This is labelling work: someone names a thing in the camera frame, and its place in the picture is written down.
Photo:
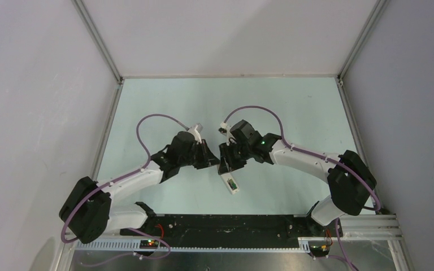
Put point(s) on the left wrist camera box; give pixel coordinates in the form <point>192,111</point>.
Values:
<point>195,131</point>

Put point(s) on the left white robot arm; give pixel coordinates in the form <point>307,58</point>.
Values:
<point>94,208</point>

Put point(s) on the green AA battery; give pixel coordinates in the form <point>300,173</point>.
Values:
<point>232,184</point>

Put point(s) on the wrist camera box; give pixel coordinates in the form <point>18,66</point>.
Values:
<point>224,128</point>
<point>195,131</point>

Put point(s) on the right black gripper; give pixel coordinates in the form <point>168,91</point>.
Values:
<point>228,164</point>

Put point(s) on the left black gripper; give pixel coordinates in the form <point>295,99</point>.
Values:
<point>208,158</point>

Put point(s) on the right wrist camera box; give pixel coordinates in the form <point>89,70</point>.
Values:
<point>224,128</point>

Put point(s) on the aluminium frame rail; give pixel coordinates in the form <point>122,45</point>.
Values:
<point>365,242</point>

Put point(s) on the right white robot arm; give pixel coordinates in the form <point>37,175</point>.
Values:
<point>348,177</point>

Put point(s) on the right electronics board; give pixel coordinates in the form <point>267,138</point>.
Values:
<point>319,250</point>

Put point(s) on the electronics board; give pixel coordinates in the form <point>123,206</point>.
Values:
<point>149,244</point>
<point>319,250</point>

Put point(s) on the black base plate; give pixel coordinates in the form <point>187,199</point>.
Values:
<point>232,231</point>

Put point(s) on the left electronics board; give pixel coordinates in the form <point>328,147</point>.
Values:
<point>149,244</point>

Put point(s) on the white remote control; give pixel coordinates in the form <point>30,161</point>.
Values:
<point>224,178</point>

